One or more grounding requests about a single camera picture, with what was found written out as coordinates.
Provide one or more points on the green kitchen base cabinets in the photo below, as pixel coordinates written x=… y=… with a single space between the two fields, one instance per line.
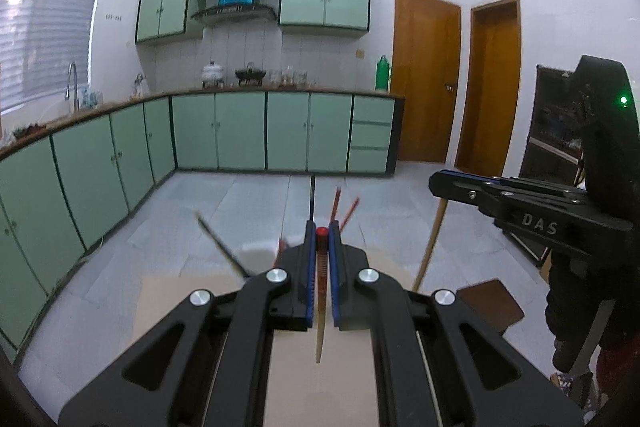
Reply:
x=240 y=132

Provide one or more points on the red flowered wooden chopstick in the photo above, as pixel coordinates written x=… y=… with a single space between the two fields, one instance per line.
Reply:
x=335 y=204
x=322 y=307

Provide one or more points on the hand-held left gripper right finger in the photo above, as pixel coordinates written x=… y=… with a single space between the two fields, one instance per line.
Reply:
x=334 y=277

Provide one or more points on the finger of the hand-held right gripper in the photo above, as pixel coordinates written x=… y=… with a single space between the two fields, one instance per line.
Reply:
x=455 y=188
x=530 y=183

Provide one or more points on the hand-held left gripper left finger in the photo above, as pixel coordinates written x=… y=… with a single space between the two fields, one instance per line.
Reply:
x=311 y=277

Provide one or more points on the metal sink faucet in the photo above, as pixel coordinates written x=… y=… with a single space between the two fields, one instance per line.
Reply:
x=73 y=82

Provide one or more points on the person's red patterned clothing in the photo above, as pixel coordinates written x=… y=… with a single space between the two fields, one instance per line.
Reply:
x=620 y=377

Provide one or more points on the row of glass jars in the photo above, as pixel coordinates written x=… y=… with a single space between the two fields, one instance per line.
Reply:
x=292 y=79

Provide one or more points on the window with blinds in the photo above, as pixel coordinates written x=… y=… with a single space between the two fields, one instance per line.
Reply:
x=50 y=22

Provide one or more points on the plain bamboo chopstick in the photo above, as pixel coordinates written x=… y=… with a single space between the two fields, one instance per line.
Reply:
x=430 y=242

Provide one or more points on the brown wooden chair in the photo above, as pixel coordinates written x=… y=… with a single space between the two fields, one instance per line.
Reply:
x=490 y=307

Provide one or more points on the green thermos flask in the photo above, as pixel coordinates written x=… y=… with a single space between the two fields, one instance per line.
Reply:
x=382 y=74

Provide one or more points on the white cooking pot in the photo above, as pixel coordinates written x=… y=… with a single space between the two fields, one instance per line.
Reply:
x=212 y=74

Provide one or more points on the wooden door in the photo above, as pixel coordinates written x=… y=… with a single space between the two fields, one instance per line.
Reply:
x=425 y=77
x=487 y=87

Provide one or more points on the black chopstick with metallic band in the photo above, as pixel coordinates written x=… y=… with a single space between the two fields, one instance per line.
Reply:
x=313 y=199
x=222 y=249

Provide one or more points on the red patterned wooden chopstick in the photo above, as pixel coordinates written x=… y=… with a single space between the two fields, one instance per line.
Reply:
x=351 y=211

